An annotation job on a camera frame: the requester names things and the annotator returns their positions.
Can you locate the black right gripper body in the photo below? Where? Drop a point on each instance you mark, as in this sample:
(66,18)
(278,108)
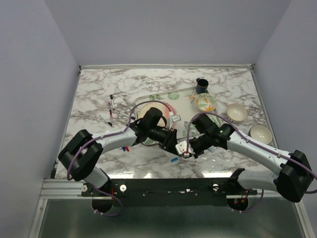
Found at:
(199,144)

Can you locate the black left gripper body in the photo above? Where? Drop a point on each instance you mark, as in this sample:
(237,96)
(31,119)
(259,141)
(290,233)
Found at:
(165,143)

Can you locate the white marker black eraser cap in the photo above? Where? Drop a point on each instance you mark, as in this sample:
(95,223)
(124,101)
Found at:
(105,120)

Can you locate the light blue highlighter pen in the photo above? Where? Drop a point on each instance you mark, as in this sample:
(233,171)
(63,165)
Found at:
(211,149)

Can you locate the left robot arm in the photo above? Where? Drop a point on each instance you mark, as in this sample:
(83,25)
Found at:
(81,154)

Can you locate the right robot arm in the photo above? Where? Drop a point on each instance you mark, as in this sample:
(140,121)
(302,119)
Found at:
(290,174)

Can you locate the pink red pen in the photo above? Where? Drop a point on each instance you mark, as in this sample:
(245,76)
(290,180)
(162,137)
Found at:
(110,109)

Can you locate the cream and pink plate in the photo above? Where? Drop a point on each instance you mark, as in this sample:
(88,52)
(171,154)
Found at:
(164,109)

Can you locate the floral serving tray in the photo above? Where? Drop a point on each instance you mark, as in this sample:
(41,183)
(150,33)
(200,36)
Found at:
(182,100)

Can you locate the floral orange rimmed bowl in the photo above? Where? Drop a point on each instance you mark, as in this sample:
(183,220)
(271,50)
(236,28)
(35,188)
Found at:
(205,102)

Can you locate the white orange rimmed bowl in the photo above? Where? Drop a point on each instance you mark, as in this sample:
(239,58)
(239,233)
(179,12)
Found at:
(236,113)

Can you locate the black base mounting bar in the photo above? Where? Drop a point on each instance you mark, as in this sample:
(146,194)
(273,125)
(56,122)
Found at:
(155,192)

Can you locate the dark blue mug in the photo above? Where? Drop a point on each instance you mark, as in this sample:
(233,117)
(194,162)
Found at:
(202,85)

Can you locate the blue striped white bowl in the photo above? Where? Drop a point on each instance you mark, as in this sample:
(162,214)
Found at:
(261,134)

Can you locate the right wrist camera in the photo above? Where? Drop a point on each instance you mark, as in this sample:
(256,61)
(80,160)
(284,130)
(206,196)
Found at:
(183,149)

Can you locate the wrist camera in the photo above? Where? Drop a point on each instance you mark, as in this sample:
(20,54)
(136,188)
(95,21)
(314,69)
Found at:
(183,149)
(172,120)

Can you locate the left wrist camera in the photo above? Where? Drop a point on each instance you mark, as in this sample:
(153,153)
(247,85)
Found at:
(172,120)

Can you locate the aluminium frame rail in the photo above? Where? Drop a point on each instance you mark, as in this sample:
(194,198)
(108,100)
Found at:
(61,189)

